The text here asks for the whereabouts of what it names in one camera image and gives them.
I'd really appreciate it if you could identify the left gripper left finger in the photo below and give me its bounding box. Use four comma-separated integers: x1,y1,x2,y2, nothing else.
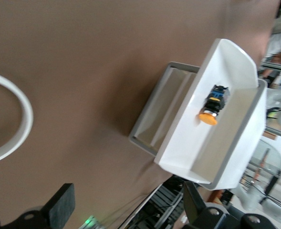
47,183,76,227

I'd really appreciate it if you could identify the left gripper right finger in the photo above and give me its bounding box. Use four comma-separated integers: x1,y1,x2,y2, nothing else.
183,180,206,225

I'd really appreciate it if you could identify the white plastic drawer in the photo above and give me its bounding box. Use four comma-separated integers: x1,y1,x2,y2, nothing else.
133,67,179,144
153,38,260,185
150,71,196,151

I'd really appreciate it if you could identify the yellow push button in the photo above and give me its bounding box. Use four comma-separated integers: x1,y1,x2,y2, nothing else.
198,83,230,126

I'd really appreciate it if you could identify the person in light shorts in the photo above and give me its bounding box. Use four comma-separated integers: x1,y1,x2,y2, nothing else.
261,6,281,80

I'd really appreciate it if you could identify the white C-shaped plastic ring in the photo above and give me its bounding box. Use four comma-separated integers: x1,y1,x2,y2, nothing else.
0,70,34,167

